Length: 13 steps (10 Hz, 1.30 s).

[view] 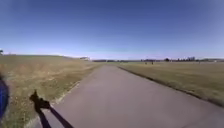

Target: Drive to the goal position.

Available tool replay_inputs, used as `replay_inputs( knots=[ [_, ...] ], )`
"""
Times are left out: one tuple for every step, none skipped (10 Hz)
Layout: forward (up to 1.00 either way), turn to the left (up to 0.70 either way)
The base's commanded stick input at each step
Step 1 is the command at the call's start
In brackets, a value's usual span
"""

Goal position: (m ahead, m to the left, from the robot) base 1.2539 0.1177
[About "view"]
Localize grey asphalt path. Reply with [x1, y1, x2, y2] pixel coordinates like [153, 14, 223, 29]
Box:
[32, 63, 224, 128]

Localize distant row of trees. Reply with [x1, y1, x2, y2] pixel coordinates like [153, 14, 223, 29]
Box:
[92, 56, 224, 64]

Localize blue object at picture edge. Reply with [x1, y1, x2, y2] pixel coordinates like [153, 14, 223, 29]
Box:
[0, 75, 10, 122]

